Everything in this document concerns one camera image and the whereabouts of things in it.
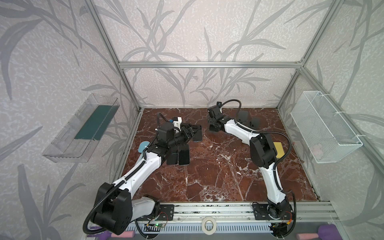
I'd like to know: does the purple pink scoop right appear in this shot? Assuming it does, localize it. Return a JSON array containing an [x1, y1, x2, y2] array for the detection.
[[296, 224, 343, 240]]

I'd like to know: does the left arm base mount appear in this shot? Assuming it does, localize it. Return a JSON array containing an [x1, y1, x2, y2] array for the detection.
[[146, 204, 175, 221]]

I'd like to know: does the clear plastic wall shelf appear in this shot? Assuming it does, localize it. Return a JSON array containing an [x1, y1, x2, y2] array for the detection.
[[43, 94, 120, 163]]

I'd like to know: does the light blue spatula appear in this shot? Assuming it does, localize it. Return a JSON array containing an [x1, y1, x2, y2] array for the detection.
[[138, 141, 150, 153]]

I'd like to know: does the white wire wall basket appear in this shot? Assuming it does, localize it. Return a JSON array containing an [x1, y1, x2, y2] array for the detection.
[[291, 91, 363, 164]]

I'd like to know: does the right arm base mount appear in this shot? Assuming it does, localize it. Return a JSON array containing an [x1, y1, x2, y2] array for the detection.
[[252, 202, 295, 221]]

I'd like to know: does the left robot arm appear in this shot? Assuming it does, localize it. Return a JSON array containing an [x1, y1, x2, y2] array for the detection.
[[83, 120, 203, 235]]

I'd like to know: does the black phone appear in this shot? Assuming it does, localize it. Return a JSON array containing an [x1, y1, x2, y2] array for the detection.
[[192, 125, 203, 142]]

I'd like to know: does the white tape roll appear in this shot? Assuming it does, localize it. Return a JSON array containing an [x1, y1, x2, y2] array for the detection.
[[201, 217, 218, 236]]

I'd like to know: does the purple pink brush left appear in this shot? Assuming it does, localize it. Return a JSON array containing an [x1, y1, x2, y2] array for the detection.
[[87, 231, 136, 240]]

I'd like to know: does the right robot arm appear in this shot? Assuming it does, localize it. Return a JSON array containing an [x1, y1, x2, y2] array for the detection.
[[208, 103, 290, 219]]

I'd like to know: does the wood ring grey stand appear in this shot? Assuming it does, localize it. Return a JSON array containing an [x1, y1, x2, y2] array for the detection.
[[236, 110, 251, 127]]

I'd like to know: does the yellow green sponge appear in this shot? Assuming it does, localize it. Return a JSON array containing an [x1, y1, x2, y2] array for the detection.
[[274, 142, 285, 159]]

